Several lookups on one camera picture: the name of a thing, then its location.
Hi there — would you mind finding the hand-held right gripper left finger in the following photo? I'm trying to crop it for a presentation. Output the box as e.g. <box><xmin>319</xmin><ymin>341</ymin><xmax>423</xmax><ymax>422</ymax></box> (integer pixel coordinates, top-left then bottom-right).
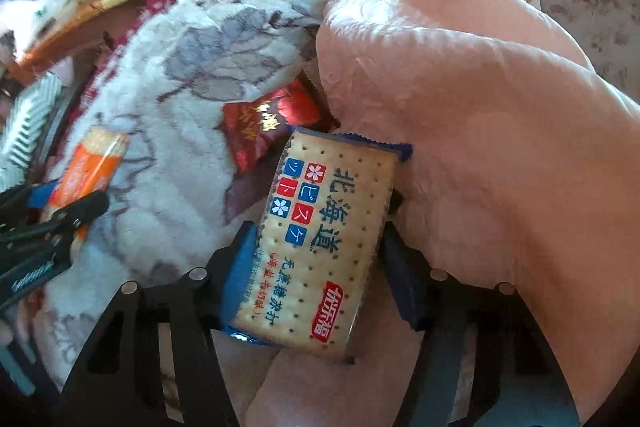
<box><xmin>60</xmin><ymin>221</ymin><xmax>261</xmax><ymax>427</ymax></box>

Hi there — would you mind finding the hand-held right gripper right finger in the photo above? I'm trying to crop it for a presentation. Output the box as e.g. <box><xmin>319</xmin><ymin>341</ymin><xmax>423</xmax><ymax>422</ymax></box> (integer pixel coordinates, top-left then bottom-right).
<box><xmin>381</xmin><ymin>189</ymin><xmax>581</xmax><ymax>427</ymax></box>

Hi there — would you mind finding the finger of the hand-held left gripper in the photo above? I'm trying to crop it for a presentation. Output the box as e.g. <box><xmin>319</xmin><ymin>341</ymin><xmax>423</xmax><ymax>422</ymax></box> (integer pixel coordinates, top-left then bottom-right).
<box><xmin>0</xmin><ymin>184</ymin><xmax>110</xmax><ymax>233</ymax></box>
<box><xmin>0</xmin><ymin>222</ymin><xmax>83</xmax><ymax>268</ymax></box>

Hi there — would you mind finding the orange cracker packet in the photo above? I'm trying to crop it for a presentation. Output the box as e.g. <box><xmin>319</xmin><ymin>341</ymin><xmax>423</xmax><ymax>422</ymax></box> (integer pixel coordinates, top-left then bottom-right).
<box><xmin>47</xmin><ymin>125</ymin><xmax>130</xmax><ymax>258</ymax></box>

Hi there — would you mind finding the blue cracker packet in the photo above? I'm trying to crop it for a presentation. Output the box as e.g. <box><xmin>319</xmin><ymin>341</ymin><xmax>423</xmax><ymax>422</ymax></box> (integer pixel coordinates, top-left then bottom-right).
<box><xmin>218</xmin><ymin>127</ymin><xmax>413</xmax><ymax>363</ymax></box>

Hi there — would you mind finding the green white striped box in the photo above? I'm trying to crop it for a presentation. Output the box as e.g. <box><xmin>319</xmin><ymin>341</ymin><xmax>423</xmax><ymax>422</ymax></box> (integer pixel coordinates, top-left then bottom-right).
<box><xmin>0</xmin><ymin>74</ymin><xmax>63</xmax><ymax>192</ymax></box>

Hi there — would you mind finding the red candy packet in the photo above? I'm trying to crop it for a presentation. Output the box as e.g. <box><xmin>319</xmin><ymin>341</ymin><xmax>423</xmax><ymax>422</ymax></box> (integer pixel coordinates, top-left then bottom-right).
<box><xmin>222</xmin><ymin>79</ymin><xmax>341</xmax><ymax>175</ymax></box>

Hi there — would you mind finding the peach cloth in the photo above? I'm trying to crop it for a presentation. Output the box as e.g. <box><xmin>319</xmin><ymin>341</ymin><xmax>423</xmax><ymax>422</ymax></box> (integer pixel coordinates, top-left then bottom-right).
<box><xmin>245</xmin><ymin>0</ymin><xmax>640</xmax><ymax>427</ymax></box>

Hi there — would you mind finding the red white floral blanket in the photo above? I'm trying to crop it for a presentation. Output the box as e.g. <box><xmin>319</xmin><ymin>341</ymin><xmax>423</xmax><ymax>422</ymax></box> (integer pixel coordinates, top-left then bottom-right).
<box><xmin>15</xmin><ymin>0</ymin><xmax>401</xmax><ymax>388</ymax></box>

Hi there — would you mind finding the white plastic bag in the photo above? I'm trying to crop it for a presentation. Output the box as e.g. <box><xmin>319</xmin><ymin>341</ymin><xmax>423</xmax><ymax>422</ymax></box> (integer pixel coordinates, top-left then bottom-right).
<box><xmin>0</xmin><ymin>0</ymin><xmax>76</xmax><ymax>58</ymax></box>

